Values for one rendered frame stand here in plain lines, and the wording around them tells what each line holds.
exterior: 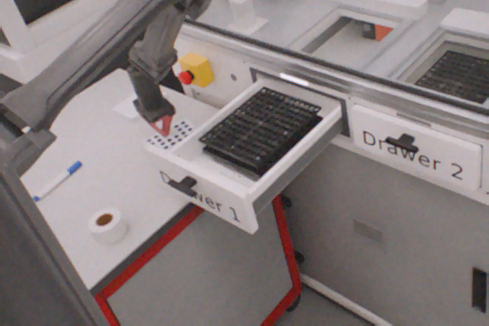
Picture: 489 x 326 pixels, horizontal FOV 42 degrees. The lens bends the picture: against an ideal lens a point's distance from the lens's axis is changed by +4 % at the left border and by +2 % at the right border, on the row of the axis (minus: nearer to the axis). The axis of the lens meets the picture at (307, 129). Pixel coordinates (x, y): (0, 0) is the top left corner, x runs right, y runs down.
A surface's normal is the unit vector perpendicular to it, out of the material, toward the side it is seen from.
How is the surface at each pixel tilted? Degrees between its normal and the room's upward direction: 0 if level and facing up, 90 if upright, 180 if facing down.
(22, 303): 90
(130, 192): 0
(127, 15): 48
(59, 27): 90
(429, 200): 90
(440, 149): 90
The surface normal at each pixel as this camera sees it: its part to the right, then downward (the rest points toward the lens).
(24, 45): 0.78, 0.30
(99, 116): -0.14, -0.76
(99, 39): 0.28, -0.15
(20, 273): 0.36, 0.55
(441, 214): -0.61, 0.57
